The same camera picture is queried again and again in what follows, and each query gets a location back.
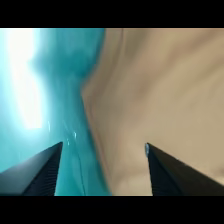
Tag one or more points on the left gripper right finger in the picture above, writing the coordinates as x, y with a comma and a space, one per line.
173, 176

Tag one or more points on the orange garment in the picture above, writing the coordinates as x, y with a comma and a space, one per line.
160, 100

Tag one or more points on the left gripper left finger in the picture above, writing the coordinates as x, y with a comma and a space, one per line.
36, 175

